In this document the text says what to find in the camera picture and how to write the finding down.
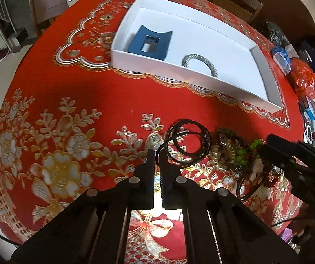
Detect dark brown bead bracelet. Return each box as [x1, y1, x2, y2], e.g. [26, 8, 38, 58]
[209, 128, 246, 172]

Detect green bead bracelet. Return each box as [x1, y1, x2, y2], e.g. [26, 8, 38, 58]
[234, 138, 265, 167]

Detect thin black hair ties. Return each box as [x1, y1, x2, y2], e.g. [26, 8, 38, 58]
[162, 119, 212, 168]

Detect silver mesh bracelet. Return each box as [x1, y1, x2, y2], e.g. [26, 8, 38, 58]
[180, 53, 220, 78]

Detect orange plastic bag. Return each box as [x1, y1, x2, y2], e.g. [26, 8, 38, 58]
[287, 58, 315, 100]

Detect red floral tablecloth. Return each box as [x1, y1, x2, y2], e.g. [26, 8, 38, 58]
[0, 0, 306, 264]

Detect blue white tissue pack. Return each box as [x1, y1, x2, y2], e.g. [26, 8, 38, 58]
[271, 44, 299, 76]

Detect black plastic bag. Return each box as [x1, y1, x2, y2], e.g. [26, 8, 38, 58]
[263, 21, 290, 48]

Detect white shallow tray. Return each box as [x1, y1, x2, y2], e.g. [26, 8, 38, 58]
[111, 0, 283, 113]

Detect dark round table top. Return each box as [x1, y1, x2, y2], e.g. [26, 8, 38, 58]
[250, 0, 315, 44]

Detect wooden chair with jacket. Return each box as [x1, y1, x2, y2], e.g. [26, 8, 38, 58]
[29, 0, 68, 37]

